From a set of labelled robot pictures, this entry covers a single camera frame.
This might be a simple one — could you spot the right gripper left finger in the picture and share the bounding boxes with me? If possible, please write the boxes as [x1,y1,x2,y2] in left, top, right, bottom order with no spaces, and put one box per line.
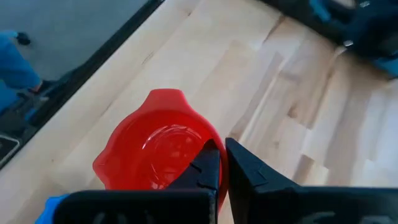
[53,139,221,224]

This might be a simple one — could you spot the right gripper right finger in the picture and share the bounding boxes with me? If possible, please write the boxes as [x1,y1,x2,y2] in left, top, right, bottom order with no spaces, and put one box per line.
[225,138,398,224]

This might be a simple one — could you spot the red measuring cup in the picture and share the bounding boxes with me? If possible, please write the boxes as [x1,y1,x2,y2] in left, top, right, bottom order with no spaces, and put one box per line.
[92,88,229,212]

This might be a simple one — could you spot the blue measuring cup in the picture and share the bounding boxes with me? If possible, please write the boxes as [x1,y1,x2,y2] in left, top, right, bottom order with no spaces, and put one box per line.
[34,193,71,224]

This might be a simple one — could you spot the person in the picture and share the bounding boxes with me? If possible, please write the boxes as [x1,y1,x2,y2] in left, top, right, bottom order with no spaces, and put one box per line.
[0,29,60,125]

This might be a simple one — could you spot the white edge bracket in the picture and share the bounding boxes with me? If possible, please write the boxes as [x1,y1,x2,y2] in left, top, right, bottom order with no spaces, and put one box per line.
[0,133,20,167]

